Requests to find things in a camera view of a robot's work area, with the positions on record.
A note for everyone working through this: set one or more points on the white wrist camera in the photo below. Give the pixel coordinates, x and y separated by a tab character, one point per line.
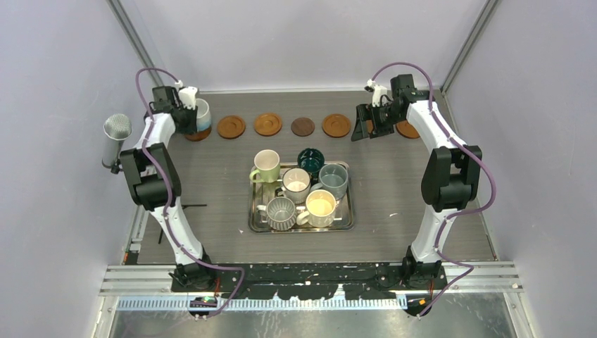
377	91
187	96

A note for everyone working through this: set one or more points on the large cream mug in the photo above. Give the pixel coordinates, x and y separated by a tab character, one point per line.
319	211

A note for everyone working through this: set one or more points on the cream mug green handle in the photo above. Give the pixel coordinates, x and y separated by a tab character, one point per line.
267	163

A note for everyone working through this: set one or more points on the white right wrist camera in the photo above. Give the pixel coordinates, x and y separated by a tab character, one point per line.
377	91

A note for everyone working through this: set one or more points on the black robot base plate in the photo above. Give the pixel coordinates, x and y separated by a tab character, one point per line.
305	281

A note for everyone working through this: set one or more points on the aluminium front rail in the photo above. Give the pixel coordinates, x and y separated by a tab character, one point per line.
148	287

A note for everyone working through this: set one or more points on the white grey mug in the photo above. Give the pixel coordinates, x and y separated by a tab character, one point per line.
203	116

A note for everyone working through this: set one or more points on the dark green mug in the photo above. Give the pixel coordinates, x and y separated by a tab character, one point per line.
311	160

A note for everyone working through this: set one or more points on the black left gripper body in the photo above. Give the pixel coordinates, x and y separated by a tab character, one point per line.
188	118

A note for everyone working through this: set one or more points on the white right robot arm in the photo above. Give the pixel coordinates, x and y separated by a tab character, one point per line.
451	177

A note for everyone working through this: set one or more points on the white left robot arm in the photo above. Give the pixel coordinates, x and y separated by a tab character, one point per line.
155	185

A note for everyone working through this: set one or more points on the dark walnut wooden coaster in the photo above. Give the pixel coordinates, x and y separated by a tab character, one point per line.
302	127

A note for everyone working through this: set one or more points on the silver microphone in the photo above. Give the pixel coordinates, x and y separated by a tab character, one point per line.
117	129

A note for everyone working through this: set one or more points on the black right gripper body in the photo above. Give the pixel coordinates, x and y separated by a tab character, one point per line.
384	118

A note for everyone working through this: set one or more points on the grey ribbed mug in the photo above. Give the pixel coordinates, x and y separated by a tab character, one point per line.
280	213

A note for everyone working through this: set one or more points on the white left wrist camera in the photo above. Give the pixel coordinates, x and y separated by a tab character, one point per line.
187	96

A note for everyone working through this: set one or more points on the silver metal tray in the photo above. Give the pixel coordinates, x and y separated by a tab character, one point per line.
262	193

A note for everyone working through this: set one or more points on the orange wooden coaster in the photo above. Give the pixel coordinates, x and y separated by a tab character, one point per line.
198	136
231	127
268	124
405	129
369	127
336	125

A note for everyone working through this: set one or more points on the white mug brown base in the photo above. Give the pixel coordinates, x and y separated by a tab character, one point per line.
295	185

